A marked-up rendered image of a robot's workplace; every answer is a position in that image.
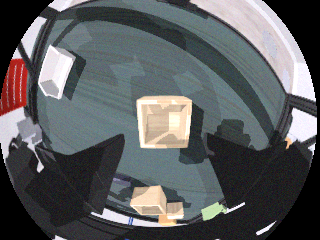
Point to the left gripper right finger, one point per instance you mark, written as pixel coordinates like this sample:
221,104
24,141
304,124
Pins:
238,168

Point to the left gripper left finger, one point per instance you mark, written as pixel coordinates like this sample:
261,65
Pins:
89,172

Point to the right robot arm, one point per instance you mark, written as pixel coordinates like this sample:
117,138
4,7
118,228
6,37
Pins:
16,144

